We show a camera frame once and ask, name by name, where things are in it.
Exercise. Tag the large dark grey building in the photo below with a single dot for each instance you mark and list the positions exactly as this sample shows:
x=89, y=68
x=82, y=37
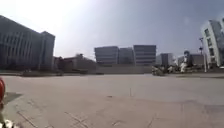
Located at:
x=20, y=45

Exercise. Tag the low dark building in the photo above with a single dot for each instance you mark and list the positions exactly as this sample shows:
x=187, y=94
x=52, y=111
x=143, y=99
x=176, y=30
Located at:
x=73, y=63

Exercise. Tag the grey striped office building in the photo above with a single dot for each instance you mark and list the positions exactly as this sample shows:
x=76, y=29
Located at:
x=125, y=55

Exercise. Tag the distant pale building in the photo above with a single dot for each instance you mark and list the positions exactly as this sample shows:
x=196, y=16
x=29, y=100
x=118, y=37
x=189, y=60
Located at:
x=166, y=59

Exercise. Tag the low grey wall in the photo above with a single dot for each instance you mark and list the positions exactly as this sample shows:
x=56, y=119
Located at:
x=123, y=69

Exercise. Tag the white tall building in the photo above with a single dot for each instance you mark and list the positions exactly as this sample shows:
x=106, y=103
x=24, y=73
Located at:
x=213, y=41

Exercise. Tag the street lamp pole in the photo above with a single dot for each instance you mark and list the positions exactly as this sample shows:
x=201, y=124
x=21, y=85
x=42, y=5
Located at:
x=203, y=55

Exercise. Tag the row of parked vehicles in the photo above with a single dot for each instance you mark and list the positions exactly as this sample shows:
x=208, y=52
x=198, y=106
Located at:
x=166, y=70

